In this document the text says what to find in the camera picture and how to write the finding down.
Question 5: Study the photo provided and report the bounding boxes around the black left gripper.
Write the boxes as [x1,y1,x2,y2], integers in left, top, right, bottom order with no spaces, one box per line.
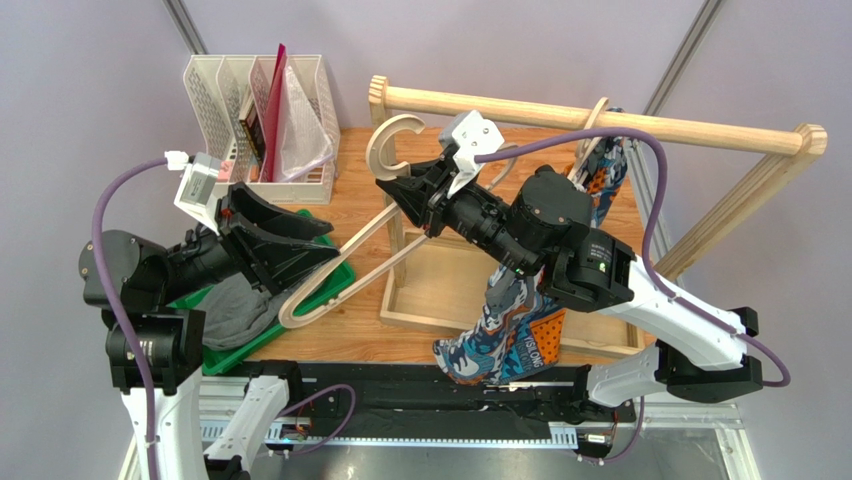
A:
[158,179,339,303]

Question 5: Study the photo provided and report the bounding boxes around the grey shorts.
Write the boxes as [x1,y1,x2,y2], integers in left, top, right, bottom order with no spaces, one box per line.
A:
[195,275,296,351]

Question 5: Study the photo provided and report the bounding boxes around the patterned blue orange shorts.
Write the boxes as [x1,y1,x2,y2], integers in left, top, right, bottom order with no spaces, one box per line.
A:
[433,136,634,386]

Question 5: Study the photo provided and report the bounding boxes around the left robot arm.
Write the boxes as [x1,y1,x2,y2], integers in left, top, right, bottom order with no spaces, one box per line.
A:
[79,183,339,479]

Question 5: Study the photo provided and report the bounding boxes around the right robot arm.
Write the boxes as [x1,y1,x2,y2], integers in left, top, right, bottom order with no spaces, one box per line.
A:
[378,158,765,408]

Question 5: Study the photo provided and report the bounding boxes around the green plastic tray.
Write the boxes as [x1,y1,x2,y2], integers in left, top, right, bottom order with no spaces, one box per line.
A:
[166,208,357,377]

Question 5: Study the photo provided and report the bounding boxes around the red folder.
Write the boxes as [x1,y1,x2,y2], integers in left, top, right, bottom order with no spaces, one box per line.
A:
[261,44,287,182]

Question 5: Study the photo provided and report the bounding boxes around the wooden clothes rack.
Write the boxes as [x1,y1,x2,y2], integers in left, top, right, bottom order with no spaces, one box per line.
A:
[367,74,829,362]

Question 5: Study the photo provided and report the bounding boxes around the clear plastic bag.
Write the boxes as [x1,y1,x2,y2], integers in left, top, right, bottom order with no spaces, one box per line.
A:
[273,64,333,183]

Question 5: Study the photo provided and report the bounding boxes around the white file organizer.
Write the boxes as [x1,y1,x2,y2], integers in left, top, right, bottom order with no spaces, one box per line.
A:
[183,55,340,204]

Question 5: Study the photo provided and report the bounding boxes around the dark book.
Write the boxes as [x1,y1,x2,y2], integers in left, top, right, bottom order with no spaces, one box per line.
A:
[238,98,266,166]

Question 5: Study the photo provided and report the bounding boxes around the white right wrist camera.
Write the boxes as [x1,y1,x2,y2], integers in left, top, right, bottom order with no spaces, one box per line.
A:
[438,110,505,198]

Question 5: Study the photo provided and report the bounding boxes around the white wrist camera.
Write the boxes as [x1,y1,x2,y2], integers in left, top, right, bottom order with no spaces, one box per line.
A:
[438,110,505,198]
[164,150,222,233]

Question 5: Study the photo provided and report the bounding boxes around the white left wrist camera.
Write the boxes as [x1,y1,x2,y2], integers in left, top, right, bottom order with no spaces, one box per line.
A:
[164,150,222,233]

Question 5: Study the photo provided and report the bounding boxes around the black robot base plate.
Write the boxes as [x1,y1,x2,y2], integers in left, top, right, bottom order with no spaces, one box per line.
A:
[265,362,639,450]

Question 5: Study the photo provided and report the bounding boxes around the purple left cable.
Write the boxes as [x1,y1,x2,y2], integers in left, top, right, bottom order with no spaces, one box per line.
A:
[90,157,169,480]

